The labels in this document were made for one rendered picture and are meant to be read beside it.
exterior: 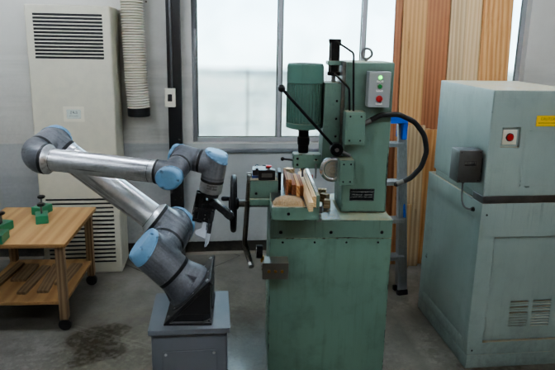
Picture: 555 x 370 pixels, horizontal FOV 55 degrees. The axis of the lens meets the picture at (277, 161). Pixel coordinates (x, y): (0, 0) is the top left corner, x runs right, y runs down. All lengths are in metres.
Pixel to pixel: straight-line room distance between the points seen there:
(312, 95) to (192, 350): 1.23
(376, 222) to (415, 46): 1.78
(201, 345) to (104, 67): 2.08
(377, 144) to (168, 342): 1.27
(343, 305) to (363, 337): 0.21
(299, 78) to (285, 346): 1.30
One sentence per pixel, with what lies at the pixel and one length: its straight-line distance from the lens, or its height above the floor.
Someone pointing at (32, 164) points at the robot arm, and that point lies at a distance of 2.17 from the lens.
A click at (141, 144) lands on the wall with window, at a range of 3.98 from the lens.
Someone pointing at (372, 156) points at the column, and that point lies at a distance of 2.57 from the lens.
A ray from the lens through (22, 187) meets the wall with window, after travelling 4.25.
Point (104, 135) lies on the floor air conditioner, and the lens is 3.71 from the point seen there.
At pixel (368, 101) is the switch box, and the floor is 1.35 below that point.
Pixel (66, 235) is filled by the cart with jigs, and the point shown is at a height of 0.53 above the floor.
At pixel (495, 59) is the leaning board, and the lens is 4.26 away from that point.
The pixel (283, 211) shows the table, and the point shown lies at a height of 0.88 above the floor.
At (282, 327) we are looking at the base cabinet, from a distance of 2.71.
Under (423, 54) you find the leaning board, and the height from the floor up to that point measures 1.53.
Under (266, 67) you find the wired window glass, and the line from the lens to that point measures 3.97.
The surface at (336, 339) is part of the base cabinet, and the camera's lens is 2.77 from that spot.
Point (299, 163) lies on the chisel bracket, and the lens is 2.60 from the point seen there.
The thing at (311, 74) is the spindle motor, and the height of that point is 1.46.
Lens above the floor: 1.61
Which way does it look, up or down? 13 degrees down
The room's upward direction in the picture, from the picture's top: 1 degrees clockwise
